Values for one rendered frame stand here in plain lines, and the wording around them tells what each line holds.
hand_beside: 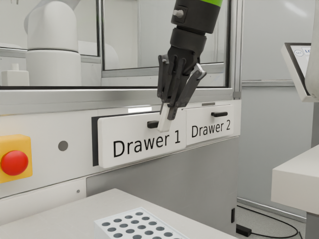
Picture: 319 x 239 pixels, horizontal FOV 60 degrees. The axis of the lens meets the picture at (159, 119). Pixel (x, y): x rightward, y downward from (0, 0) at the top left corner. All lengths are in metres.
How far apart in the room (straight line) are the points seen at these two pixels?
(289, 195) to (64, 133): 0.47
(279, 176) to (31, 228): 0.47
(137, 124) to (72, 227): 0.28
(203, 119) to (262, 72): 1.48
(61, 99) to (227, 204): 0.80
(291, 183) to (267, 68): 1.77
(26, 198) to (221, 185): 0.72
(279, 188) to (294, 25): 1.79
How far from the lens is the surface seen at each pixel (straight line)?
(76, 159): 0.62
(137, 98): 0.71
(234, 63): 1.10
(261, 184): 2.46
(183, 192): 0.91
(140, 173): 0.75
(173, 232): 0.41
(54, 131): 0.59
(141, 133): 0.67
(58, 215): 0.57
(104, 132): 0.60
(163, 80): 0.65
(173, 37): 0.60
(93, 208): 0.58
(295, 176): 0.60
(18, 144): 0.52
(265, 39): 2.36
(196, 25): 0.57
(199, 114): 0.88
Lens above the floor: 1.00
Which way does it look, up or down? 7 degrees down
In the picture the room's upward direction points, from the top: straight up
